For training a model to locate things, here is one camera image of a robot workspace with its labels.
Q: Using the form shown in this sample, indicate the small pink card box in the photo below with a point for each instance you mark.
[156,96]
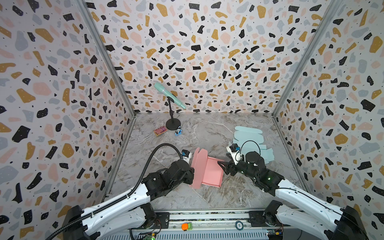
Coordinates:
[159,131]

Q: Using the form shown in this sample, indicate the mint flat paper box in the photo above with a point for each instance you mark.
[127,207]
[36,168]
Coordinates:
[251,139]

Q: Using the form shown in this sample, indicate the orange button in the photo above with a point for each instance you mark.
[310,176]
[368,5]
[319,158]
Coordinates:
[187,226]

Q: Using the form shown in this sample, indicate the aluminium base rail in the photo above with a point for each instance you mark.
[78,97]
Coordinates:
[229,224]

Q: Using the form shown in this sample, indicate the mint green microphone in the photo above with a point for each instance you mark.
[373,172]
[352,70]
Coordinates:
[160,88]

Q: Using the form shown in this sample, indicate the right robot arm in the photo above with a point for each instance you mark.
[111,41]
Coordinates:
[295,207]

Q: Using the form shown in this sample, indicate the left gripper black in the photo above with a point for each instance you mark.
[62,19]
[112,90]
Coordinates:
[189,173]

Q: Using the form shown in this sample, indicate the pink paper box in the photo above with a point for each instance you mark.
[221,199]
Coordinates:
[206,170]

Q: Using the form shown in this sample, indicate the small blue toy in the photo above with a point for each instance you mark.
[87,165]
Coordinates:
[178,131]

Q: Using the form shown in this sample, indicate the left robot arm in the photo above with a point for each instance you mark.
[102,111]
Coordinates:
[129,210]

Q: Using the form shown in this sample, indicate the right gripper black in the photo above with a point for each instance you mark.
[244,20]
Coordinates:
[233,167]

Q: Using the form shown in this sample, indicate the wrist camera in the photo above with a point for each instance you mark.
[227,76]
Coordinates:
[186,156]
[234,151]

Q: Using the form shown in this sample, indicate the black microphone stand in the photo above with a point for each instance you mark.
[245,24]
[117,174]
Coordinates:
[172,124]

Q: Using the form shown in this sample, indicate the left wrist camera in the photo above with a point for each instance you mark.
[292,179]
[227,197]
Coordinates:
[186,156]

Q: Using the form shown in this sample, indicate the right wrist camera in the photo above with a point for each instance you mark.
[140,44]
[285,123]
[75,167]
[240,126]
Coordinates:
[234,151]

